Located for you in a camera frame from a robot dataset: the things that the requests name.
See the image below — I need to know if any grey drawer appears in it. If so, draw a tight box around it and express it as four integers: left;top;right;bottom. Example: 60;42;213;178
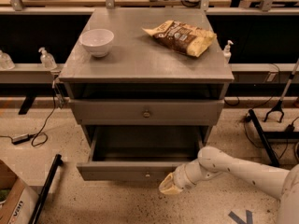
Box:
69;99;224;126
77;126;202;182

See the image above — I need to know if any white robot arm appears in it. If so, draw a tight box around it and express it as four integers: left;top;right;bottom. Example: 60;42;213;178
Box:
159;146;299;224

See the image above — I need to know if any grey wooden drawer cabinet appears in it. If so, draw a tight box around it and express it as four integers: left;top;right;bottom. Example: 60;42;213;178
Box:
59;7;234;141

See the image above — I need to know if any black table leg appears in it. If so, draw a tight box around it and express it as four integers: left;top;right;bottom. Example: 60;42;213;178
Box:
249;109;279;167

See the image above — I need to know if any black metal bar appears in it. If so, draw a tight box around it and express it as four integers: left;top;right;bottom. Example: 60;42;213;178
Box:
28;154;63;224

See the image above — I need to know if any grabber stick tool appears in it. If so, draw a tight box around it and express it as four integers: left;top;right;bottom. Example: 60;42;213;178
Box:
263;59;299;122

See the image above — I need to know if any white pump bottle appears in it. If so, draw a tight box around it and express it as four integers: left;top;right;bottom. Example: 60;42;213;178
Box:
223;40;233;63

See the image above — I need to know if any yellow brown chip bag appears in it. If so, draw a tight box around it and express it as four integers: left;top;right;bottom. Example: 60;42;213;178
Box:
143;21;217;58

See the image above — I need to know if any cardboard box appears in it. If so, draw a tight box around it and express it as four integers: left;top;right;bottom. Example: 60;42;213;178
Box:
0;161;38;224

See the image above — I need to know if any white ceramic bowl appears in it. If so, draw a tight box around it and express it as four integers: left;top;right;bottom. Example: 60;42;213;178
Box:
78;29;114;57

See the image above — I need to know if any clear sanitizer pump bottle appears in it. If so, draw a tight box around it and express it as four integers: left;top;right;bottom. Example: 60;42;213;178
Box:
38;47;57;70

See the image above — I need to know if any clear glass jar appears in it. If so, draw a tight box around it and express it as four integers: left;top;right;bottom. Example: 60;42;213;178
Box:
0;50;15;70

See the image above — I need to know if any black power adapter with cable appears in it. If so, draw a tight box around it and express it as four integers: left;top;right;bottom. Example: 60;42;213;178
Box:
1;78;65;147

